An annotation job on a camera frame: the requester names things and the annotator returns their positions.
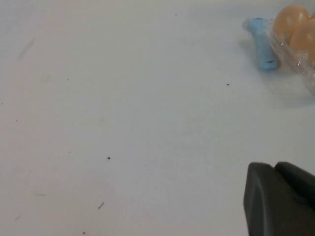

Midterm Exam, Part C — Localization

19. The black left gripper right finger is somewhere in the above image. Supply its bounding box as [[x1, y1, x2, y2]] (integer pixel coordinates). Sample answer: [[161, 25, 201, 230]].
[[274, 161, 315, 199]]

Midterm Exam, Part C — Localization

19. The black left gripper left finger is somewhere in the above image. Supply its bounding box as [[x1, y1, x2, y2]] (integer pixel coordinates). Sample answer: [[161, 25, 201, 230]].
[[243, 162, 315, 236]]

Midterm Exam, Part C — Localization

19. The clear plastic egg tray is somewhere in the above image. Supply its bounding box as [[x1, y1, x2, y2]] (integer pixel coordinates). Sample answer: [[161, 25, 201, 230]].
[[267, 17, 315, 98]]

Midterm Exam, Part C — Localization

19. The orange plastic egg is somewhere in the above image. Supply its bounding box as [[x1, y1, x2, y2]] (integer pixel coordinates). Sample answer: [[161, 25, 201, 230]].
[[289, 18, 315, 54], [273, 5, 311, 40]]

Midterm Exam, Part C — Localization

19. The light blue plastic fork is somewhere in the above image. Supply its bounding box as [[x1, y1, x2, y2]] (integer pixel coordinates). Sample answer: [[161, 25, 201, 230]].
[[243, 17, 279, 71]]

